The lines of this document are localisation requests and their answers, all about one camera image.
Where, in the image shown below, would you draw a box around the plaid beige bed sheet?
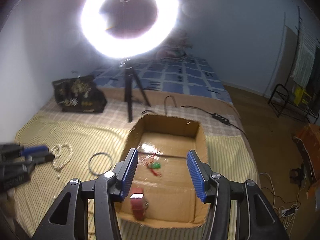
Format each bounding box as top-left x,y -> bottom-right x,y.
38,88 -> 246,138

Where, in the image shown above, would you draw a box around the black cable with controller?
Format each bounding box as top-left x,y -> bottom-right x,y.
141,95 -> 251,140

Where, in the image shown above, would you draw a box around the red strap wristwatch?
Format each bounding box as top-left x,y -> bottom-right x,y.
130,187 -> 149,221

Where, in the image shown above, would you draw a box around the hanging dark clothes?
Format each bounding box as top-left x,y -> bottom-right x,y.
306,47 -> 319,107

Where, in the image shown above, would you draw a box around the black tripod stand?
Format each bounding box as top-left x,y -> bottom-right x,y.
120,59 -> 151,123

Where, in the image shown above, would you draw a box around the yellow striped bed sheet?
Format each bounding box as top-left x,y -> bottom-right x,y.
15,114 -> 259,239

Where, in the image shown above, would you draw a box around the black metal clothes rack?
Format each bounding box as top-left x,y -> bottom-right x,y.
267,7 -> 319,124

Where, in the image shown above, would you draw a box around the black gift bag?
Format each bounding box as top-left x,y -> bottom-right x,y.
52,75 -> 107,113

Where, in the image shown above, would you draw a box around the bright ring light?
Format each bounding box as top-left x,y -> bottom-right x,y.
80,0 -> 180,59

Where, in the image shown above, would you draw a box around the white power strip cables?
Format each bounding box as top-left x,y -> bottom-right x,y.
258,172 -> 308,233

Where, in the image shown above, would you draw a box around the open cardboard box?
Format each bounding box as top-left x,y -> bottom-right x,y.
121,114 -> 208,229

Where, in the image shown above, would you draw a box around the long white bead necklace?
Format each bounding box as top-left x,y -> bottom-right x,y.
51,143 -> 74,179

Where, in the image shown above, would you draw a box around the orange cardboard box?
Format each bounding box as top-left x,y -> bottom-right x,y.
292,124 -> 319,198

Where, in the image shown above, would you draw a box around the green pendant red cord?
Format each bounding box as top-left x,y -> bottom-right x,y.
142,154 -> 163,178

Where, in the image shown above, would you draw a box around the dark thin bangle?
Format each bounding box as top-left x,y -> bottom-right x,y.
88,152 -> 113,176

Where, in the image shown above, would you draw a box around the yellow box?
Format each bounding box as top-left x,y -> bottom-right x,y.
293,86 -> 311,107

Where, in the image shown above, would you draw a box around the hanging white striped cloth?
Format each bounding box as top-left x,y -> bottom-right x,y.
291,22 -> 319,88

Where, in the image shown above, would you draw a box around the blue patterned blanket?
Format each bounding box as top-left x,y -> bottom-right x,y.
91,55 -> 234,106

